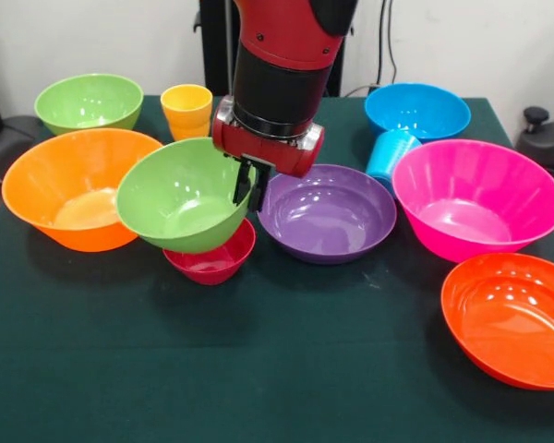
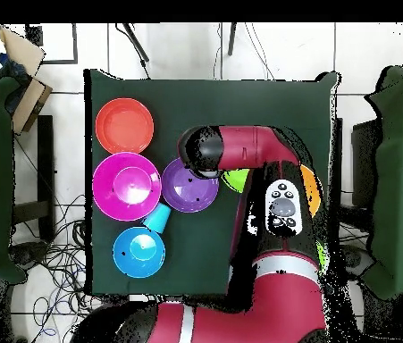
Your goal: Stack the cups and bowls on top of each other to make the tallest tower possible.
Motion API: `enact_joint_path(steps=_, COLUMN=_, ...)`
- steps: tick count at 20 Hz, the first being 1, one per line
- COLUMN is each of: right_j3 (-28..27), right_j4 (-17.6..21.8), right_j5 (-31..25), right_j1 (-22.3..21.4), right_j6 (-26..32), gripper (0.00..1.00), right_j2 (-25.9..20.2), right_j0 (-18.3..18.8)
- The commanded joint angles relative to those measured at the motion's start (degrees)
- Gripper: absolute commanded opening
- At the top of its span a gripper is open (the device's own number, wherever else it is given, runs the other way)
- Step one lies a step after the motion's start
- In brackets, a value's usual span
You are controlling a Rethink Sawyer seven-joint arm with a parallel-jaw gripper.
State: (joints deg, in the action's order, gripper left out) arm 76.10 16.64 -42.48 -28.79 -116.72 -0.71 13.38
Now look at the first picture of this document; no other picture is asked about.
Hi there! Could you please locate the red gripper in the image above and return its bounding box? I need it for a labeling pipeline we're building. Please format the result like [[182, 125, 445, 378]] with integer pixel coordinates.
[[211, 95, 325, 212]]

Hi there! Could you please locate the green bowl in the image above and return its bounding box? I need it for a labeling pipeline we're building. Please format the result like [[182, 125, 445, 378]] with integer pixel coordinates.
[[33, 73, 145, 137], [115, 137, 260, 255]]

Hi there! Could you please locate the purple bowl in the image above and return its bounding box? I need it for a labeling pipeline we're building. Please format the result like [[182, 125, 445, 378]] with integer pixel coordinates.
[[256, 163, 398, 266]]

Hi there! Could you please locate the small crimson bowl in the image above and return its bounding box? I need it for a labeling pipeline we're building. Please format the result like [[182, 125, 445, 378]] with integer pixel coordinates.
[[162, 217, 257, 286]]

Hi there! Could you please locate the yellow cup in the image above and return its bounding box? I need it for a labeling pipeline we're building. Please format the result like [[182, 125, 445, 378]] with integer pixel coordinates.
[[160, 83, 214, 143]]

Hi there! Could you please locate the blue cup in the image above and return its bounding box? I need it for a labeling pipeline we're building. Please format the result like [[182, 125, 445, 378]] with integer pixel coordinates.
[[365, 128, 424, 193]]

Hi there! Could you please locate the dark green table cloth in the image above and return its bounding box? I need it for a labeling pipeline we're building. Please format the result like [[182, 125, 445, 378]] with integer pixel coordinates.
[[0, 94, 554, 443]]

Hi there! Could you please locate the large orange bowl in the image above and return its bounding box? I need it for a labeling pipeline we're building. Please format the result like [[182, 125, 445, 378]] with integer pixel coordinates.
[[1, 127, 166, 253]]

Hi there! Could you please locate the blue bowl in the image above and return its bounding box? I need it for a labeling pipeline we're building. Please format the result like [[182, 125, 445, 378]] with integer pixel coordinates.
[[363, 82, 472, 143]]

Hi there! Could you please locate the large magenta bowl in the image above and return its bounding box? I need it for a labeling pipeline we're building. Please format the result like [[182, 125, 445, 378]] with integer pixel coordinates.
[[391, 138, 554, 264]]

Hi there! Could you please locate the black stand base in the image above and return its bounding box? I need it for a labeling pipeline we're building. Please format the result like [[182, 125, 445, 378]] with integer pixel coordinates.
[[0, 114, 45, 186], [516, 106, 554, 170]]

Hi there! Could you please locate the orange-red shallow bowl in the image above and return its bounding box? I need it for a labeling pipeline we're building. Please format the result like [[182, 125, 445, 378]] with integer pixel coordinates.
[[440, 252, 554, 391]]

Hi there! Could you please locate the black wall cable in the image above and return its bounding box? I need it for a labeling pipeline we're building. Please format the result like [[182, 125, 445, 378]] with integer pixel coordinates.
[[376, 0, 398, 91]]

